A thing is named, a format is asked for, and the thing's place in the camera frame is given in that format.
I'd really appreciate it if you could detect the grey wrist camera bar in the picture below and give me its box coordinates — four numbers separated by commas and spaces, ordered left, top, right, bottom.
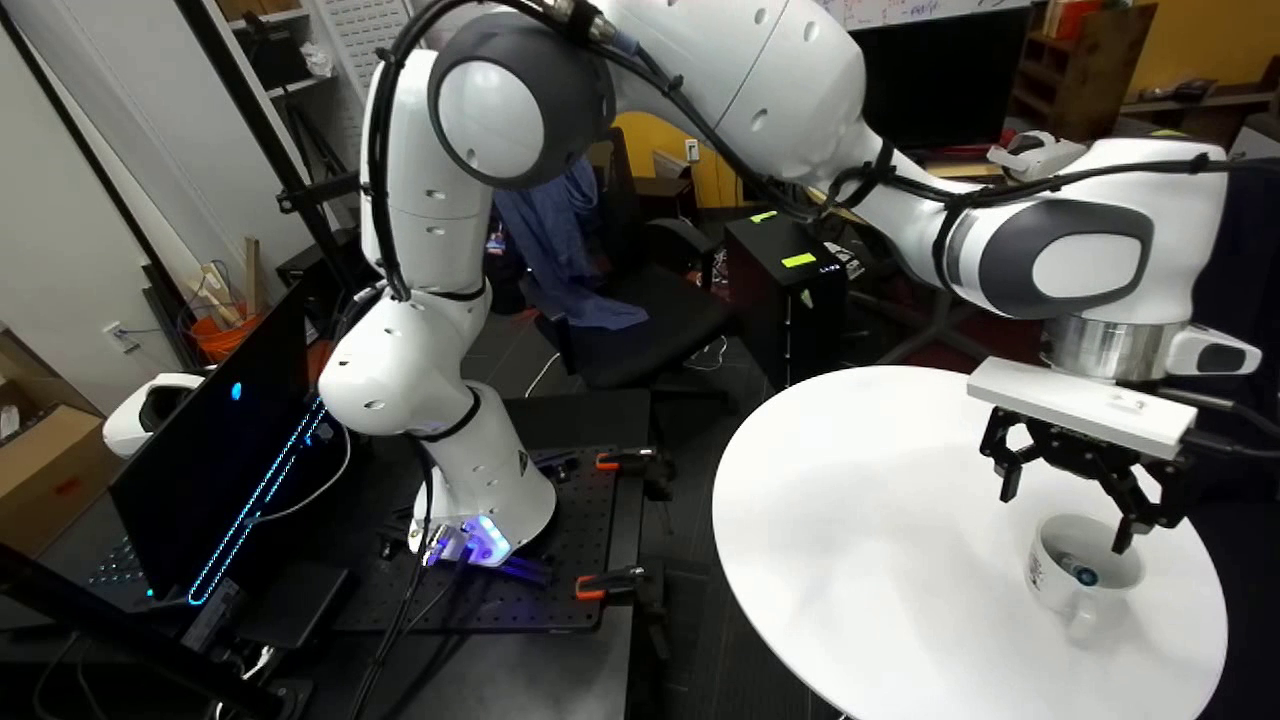
965, 352, 1202, 465

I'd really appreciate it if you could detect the white cup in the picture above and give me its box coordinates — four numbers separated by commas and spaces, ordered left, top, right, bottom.
1018, 513, 1151, 629

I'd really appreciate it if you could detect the blue cloth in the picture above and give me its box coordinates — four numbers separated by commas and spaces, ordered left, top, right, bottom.
497, 161, 650, 332

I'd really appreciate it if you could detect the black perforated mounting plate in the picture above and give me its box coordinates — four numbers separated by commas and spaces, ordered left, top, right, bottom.
333, 383, 656, 640

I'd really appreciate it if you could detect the black monitor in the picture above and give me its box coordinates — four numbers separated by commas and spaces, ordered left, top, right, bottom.
853, 0, 1039, 150

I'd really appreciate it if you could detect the yellow object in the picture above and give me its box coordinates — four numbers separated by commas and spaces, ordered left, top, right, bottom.
614, 110, 746, 217

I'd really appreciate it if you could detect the brown cardboard box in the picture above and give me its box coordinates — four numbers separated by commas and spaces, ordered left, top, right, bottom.
0, 327, 126, 555

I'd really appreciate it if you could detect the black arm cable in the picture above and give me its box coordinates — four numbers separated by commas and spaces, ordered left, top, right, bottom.
362, 0, 1280, 305

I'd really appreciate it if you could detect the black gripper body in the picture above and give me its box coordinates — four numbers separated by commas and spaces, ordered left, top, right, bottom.
974, 402, 1193, 520

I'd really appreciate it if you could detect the black computer box green label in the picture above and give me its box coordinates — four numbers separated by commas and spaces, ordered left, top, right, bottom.
719, 202, 854, 390

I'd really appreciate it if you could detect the black stand bar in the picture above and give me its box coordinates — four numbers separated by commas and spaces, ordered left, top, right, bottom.
0, 534, 288, 720

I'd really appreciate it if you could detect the black computer case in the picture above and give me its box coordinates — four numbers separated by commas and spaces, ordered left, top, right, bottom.
30, 283, 352, 617

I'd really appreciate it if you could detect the black office chair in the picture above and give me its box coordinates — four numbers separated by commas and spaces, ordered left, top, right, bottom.
533, 122, 734, 390

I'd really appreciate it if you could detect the wooden shelf unit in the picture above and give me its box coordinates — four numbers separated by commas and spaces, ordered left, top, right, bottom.
1006, 0, 1160, 145

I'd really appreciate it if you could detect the orange black bar clamp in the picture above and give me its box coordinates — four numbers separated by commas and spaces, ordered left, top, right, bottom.
586, 443, 677, 502
571, 564, 672, 621

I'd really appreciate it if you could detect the white pegboard panel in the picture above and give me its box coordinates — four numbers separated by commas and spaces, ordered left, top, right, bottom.
303, 0, 427, 100

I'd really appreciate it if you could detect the white black headset device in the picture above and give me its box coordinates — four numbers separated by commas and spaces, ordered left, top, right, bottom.
100, 366, 206, 465

